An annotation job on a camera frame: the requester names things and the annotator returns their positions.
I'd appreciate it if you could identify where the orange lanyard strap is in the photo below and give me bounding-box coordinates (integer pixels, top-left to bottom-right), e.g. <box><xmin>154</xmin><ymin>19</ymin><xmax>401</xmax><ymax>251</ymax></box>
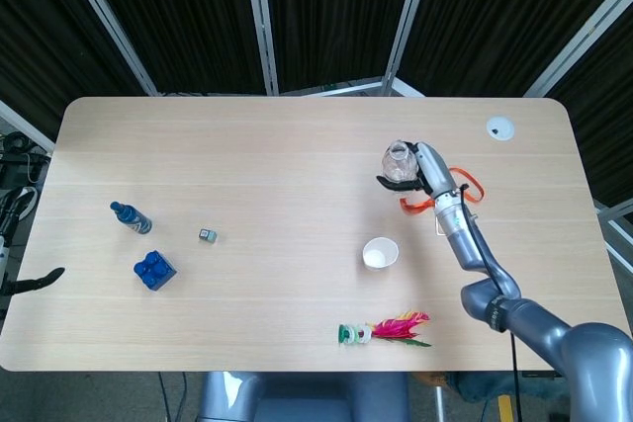
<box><xmin>399</xmin><ymin>167</ymin><xmax>486</xmax><ymax>215</ymax></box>

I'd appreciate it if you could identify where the white paper cup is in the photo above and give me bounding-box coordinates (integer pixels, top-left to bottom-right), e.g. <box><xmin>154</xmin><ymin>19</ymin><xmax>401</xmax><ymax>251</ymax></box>
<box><xmin>362</xmin><ymin>236</ymin><xmax>400</xmax><ymax>272</ymax></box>

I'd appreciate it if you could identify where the colourful feather shuttlecock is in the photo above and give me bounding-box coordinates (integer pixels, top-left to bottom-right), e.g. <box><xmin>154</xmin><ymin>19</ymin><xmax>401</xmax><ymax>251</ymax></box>
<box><xmin>337</xmin><ymin>310</ymin><xmax>432</xmax><ymax>348</ymax></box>

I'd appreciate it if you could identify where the black floor cable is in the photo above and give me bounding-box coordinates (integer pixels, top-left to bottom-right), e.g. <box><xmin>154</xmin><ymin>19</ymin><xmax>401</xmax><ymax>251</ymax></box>
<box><xmin>156</xmin><ymin>371</ymin><xmax>169</xmax><ymax>422</ymax></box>
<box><xmin>176</xmin><ymin>371</ymin><xmax>189</xmax><ymax>418</ymax></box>

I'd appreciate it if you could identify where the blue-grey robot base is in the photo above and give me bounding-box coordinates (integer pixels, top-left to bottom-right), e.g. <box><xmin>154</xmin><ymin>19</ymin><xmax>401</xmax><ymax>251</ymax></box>
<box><xmin>197</xmin><ymin>371</ymin><xmax>411</xmax><ymax>422</ymax></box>

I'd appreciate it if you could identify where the blue spray bottle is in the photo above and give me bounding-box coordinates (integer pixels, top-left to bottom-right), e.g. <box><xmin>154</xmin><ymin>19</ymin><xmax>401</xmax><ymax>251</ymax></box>
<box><xmin>109</xmin><ymin>201</ymin><xmax>153</xmax><ymax>236</ymax></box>

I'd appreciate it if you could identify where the white cable grommet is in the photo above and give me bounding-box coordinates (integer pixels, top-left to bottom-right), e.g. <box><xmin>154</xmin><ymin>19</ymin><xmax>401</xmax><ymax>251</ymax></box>
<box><xmin>485</xmin><ymin>116</ymin><xmax>515</xmax><ymax>142</ymax></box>

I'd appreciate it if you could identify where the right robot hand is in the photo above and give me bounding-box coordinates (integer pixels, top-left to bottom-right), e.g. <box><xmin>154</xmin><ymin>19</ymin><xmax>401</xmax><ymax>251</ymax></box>
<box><xmin>374</xmin><ymin>139</ymin><xmax>461</xmax><ymax>202</ymax></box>

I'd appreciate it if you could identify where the transparent plastic bottle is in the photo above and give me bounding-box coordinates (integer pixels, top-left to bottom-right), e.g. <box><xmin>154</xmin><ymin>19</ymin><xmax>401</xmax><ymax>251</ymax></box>
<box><xmin>380</xmin><ymin>139</ymin><xmax>421</xmax><ymax>184</ymax></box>

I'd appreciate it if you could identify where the blue toy brick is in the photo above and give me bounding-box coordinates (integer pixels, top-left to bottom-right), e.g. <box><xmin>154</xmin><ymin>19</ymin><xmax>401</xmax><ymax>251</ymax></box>
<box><xmin>133</xmin><ymin>249</ymin><xmax>178</xmax><ymax>292</ymax></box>

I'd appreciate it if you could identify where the black folding screen panel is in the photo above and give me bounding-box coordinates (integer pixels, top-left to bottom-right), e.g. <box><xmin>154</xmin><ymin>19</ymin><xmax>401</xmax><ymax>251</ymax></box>
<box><xmin>531</xmin><ymin>0</ymin><xmax>633</xmax><ymax>225</ymax></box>
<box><xmin>385</xmin><ymin>0</ymin><xmax>633</xmax><ymax>98</ymax></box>
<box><xmin>251</xmin><ymin>0</ymin><xmax>436</xmax><ymax>97</ymax></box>
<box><xmin>63</xmin><ymin>0</ymin><xmax>273</xmax><ymax>97</ymax></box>
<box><xmin>0</xmin><ymin>0</ymin><xmax>159</xmax><ymax>154</ymax></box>

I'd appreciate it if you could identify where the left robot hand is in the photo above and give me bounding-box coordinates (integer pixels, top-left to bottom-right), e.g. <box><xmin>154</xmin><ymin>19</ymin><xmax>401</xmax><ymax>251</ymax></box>
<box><xmin>0</xmin><ymin>189</ymin><xmax>66</xmax><ymax>297</ymax></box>

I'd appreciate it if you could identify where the brown floor object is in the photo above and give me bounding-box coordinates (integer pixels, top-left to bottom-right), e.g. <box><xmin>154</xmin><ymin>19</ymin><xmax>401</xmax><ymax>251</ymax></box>
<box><xmin>412</xmin><ymin>372</ymin><xmax>449</xmax><ymax>388</ymax></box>

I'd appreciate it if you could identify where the black cable heap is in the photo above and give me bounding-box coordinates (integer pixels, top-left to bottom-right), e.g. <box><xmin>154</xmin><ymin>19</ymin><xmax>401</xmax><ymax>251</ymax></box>
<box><xmin>0</xmin><ymin>130</ymin><xmax>50</xmax><ymax>186</ymax></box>

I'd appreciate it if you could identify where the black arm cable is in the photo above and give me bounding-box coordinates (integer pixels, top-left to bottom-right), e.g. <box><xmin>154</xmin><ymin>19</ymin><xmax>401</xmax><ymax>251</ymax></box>
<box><xmin>457</xmin><ymin>183</ymin><xmax>523</xmax><ymax>422</ymax></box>

